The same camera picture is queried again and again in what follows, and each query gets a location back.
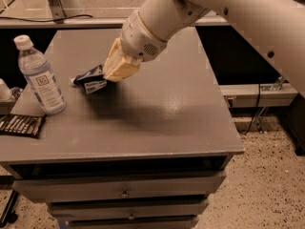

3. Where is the bottom grey drawer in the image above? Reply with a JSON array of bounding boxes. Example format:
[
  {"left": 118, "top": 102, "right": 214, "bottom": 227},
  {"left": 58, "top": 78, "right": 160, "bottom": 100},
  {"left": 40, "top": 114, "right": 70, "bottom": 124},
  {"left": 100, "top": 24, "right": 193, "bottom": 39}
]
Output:
[{"left": 68, "top": 216, "right": 198, "bottom": 229}]

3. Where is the blue chip bag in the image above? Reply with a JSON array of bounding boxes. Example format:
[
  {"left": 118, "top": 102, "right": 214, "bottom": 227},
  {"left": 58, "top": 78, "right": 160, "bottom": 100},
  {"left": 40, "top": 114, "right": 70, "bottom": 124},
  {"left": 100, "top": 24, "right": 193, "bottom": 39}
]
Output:
[{"left": 71, "top": 64, "right": 107, "bottom": 94}]

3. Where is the grey drawer cabinet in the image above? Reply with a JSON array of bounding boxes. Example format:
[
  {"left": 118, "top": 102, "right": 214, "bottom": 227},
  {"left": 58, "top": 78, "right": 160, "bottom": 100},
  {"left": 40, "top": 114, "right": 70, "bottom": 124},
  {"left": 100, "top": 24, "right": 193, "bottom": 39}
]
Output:
[{"left": 0, "top": 27, "right": 245, "bottom": 229}]

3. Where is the grey drawer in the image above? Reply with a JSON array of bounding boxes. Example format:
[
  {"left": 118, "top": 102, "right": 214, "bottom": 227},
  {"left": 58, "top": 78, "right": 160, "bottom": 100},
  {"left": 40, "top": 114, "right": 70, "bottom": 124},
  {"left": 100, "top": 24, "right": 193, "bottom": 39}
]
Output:
[
  {"left": 68, "top": 216, "right": 198, "bottom": 229},
  {"left": 49, "top": 198, "right": 209, "bottom": 221},
  {"left": 12, "top": 172, "right": 226, "bottom": 203}
]

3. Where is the dark striped snack packet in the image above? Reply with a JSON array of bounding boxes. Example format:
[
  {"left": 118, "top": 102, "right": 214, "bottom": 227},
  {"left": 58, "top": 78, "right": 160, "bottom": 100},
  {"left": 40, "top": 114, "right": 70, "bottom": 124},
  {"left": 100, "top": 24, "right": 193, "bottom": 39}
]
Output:
[{"left": 0, "top": 114, "right": 46, "bottom": 138}]

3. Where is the top grey drawer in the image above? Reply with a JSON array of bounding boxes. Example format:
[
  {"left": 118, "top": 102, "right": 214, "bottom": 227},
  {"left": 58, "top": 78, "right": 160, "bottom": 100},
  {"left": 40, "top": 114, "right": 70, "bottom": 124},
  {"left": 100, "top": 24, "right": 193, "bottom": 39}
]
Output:
[{"left": 12, "top": 172, "right": 226, "bottom": 203}]

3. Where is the black cable on rail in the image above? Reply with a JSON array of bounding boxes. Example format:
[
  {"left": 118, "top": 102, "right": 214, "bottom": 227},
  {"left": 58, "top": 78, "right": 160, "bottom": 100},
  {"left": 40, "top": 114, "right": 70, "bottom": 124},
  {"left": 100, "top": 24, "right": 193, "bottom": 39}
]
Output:
[{"left": 0, "top": 13, "right": 93, "bottom": 24}]

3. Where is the black stand leg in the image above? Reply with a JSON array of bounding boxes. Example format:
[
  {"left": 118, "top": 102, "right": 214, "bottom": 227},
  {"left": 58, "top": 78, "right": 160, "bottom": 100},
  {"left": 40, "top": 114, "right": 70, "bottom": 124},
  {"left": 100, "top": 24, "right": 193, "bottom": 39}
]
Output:
[{"left": 0, "top": 191, "right": 19, "bottom": 228}]

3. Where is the middle grey drawer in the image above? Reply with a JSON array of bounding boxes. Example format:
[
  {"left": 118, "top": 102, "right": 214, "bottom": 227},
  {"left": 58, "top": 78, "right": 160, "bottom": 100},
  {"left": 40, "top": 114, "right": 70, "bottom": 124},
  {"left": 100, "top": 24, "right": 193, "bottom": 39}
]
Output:
[{"left": 49, "top": 198, "right": 209, "bottom": 221}]

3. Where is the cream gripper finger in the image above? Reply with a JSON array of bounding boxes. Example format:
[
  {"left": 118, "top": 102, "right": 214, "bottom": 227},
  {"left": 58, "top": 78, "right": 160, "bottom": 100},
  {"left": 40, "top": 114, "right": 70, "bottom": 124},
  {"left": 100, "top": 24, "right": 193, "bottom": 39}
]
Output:
[
  {"left": 103, "top": 38, "right": 122, "bottom": 77},
  {"left": 108, "top": 54, "right": 142, "bottom": 82}
]

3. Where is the clear plastic water bottle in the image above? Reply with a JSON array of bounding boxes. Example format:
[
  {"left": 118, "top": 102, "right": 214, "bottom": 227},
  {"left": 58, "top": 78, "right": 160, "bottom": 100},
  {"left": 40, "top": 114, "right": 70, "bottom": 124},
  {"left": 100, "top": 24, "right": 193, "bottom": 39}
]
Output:
[{"left": 13, "top": 34, "right": 66, "bottom": 115}]

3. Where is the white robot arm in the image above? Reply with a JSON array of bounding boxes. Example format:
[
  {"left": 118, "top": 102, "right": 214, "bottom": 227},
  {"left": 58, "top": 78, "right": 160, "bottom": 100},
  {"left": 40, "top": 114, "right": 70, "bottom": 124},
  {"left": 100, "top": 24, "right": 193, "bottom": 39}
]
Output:
[{"left": 103, "top": 0, "right": 305, "bottom": 96}]

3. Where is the black hanging cable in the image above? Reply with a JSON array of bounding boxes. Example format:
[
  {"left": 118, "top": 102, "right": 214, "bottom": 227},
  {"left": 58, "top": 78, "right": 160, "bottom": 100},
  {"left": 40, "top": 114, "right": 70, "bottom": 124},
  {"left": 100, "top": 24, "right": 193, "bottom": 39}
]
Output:
[{"left": 236, "top": 83, "right": 262, "bottom": 136}]

